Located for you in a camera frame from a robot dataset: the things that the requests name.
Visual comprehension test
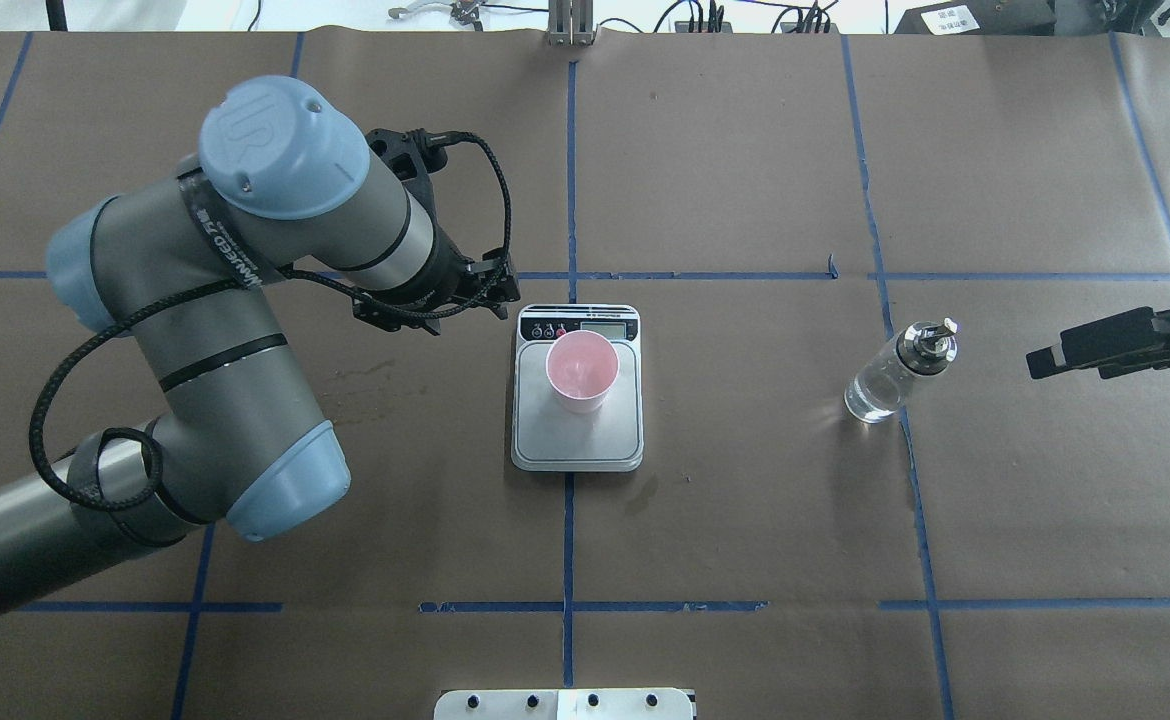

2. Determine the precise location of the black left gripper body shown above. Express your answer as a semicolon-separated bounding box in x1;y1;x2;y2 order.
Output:
353;129;512;336

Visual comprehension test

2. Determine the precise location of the glass sauce bottle metal spout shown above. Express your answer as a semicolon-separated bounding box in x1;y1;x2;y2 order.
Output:
844;316;961;424

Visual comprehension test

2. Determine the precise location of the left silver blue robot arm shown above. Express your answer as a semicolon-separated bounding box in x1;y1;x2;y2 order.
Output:
0;76;519;616

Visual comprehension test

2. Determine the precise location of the pink plastic cup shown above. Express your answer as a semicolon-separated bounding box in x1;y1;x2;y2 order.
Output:
545;331;620;414

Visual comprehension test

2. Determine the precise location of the digital kitchen scale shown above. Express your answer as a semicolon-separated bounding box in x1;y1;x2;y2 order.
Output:
509;304;645;473

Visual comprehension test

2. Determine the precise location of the aluminium frame post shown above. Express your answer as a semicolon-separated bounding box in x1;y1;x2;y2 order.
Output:
545;0;597;47

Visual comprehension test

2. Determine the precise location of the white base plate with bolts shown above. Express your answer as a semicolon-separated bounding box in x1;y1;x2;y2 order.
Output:
433;687;698;719

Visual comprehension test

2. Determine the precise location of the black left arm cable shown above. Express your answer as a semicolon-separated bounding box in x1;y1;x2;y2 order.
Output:
29;130;512;513

